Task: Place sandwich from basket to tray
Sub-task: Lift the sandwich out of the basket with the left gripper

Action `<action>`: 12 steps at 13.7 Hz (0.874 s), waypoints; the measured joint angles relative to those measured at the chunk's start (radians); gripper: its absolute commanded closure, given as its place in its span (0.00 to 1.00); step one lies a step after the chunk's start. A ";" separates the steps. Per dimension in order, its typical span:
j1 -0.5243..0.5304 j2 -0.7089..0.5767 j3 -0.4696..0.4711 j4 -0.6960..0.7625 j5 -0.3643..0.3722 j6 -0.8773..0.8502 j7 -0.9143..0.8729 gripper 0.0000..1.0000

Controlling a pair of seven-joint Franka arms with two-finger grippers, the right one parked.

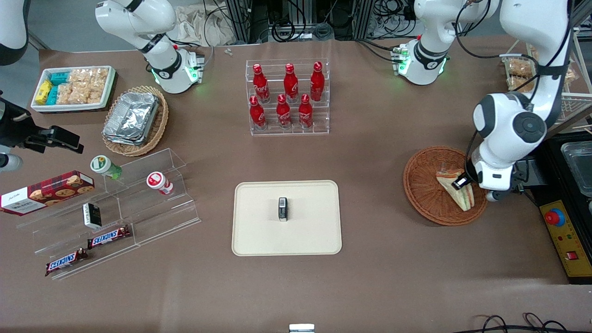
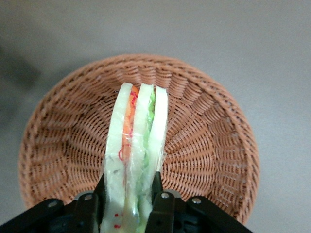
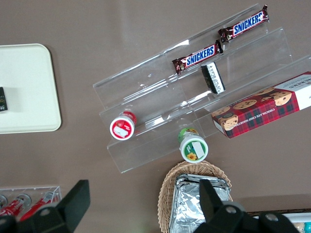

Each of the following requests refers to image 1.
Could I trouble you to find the red tartan cookie box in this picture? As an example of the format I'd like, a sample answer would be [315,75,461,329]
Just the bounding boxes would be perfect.
[0,170,96,217]

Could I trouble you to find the brown Snickers bar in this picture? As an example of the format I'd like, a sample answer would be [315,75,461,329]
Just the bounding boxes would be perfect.
[44,248,89,277]
[86,225,132,250]

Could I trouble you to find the triangular sandwich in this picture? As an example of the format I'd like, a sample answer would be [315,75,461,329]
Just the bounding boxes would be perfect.
[436,168,476,212]

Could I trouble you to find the clear plastic container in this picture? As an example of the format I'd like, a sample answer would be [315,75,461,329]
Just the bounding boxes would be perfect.
[561,141,592,197]

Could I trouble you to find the silver foil tray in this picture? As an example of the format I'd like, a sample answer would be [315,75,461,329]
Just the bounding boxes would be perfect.
[102,92,160,147]

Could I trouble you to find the red drink bottle white lid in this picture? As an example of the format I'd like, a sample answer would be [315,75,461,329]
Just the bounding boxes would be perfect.
[146,172,174,196]

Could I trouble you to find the black base cables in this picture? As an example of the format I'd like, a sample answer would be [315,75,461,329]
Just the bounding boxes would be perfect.
[355,39,399,64]

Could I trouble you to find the white crumpled cloth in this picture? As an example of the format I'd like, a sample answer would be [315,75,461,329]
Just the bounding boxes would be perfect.
[175,4,237,47]

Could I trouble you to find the black appliance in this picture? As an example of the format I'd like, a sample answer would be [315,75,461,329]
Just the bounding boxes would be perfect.
[509,132,592,210]

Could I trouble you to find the white rectangular snack bin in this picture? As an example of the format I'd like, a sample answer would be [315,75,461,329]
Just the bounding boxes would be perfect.
[31,66,116,113]

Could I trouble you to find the white wire rack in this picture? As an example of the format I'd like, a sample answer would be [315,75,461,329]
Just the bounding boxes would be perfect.
[499,28,592,125]

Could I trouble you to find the grey metal bar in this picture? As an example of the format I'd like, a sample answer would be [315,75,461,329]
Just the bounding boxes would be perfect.
[546,108,592,140]

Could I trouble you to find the yellow emergency stop box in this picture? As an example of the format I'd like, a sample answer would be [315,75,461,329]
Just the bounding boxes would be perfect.
[539,200,592,284]

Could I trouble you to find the black cable at table edge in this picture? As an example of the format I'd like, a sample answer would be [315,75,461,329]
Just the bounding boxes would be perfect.
[462,313,592,333]

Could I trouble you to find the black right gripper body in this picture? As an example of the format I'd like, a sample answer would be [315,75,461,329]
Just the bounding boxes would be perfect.
[0,98,48,152]

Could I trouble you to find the beige plastic tray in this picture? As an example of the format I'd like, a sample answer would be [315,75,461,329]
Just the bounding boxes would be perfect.
[231,180,343,257]

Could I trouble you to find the green drink bottle white lid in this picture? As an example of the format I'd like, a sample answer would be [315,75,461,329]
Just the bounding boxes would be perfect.
[90,155,123,180]

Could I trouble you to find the red cola bottle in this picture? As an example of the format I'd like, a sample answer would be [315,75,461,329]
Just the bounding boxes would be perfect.
[249,96,267,131]
[253,64,271,104]
[283,63,299,104]
[310,62,326,103]
[276,94,293,130]
[298,94,314,130]

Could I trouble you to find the light tan wicker basket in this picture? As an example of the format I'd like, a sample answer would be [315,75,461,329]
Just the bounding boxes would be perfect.
[101,85,170,157]

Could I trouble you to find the small black white box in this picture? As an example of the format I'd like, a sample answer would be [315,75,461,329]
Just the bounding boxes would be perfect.
[82,203,103,229]

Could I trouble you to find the yellow snack packet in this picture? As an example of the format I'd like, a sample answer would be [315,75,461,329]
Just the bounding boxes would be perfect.
[35,80,53,105]

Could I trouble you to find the coiled black cable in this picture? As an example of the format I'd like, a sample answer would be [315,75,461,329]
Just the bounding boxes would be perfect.
[271,18,297,43]

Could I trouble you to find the clear acrylic step shelf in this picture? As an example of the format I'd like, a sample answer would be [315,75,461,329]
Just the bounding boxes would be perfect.
[16,148,202,281]

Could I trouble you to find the clear acrylic bottle rack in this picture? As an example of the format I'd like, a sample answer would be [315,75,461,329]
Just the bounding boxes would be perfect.
[245,58,330,136]

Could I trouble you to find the brown round wicker basket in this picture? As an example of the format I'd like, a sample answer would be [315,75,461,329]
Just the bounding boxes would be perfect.
[403,146,490,227]

